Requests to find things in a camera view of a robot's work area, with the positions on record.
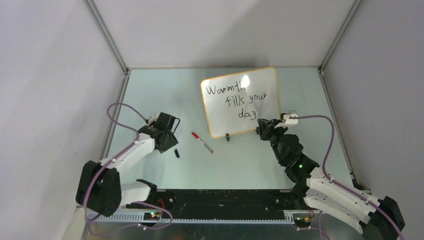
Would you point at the yellow framed whiteboard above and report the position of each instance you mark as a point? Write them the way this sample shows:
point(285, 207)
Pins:
point(234, 102)

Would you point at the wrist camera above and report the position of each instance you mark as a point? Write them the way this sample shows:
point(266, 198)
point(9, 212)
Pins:
point(287, 119)
point(153, 118)

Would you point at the black marker cap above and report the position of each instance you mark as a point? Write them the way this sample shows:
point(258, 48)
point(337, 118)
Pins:
point(177, 153)

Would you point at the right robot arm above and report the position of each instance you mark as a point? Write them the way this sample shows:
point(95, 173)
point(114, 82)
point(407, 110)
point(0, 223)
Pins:
point(372, 217)

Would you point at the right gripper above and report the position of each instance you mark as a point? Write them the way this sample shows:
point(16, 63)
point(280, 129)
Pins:
point(270, 129)

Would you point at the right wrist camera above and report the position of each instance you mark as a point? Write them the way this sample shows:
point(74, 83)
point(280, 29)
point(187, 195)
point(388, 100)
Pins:
point(287, 119)

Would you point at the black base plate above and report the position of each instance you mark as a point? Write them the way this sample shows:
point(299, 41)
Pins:
point(230, 204)

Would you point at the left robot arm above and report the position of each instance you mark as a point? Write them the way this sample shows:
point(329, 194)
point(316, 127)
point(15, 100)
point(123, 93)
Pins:
point(100, 188)

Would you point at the red capped marker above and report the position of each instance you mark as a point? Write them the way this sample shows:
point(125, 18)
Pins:
point(202, 142)

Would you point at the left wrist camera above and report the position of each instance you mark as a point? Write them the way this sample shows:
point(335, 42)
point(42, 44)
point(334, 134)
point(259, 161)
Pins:
point(153, 118)

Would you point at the aluminium frame rail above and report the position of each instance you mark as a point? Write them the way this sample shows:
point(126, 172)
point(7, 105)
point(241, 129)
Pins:
point(106, 35)

